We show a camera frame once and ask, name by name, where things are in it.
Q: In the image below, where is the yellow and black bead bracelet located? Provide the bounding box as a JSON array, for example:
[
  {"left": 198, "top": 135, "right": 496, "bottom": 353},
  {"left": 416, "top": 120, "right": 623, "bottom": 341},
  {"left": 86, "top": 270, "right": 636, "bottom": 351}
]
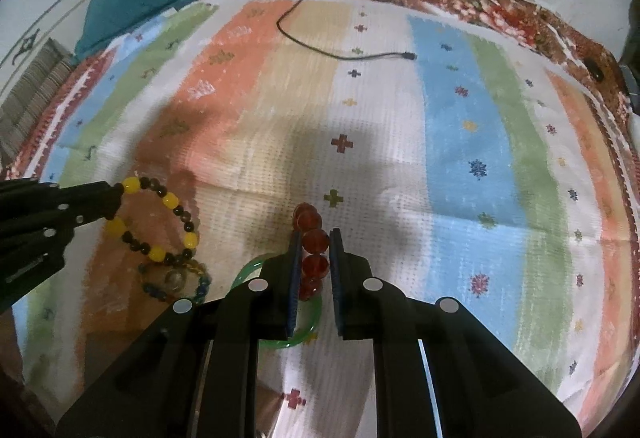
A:
[{"left": 103, "top": 175, "right": 201, "bottom": 265}]

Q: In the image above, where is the multicolour dark bead bracelet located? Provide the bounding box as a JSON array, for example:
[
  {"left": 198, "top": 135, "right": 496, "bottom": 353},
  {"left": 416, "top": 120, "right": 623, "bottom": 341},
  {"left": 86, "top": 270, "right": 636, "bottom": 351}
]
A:
[{"left": 138, "top": 258, "right": 213, "bottom": 305}]

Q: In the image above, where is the green jade bangle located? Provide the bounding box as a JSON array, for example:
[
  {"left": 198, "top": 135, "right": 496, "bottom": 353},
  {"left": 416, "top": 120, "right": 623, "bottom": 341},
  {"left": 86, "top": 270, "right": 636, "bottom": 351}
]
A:
[{"left": 230, "top": 254, "right": 322, "bottom": 349}]

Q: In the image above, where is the dark red bead bracelet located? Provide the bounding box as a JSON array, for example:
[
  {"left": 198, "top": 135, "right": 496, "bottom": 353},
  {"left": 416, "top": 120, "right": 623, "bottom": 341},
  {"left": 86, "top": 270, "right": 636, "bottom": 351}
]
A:
[{"left": 290, "top": 202, "right": 331, "bottom": 302}]

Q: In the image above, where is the striped grey folded blanket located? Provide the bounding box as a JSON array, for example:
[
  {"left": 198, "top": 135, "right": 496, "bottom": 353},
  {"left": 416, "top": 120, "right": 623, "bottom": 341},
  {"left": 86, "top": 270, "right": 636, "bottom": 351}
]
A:
[{"left": 1, "top": 38, "right": 75, "bottom": 167}]

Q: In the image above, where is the striped colourful cloth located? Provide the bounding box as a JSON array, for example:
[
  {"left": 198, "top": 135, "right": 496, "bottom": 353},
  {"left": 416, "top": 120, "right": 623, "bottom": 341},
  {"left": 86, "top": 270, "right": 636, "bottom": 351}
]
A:
[{"left": 9, "top": 0, "right": 639, "bottom": 432}]

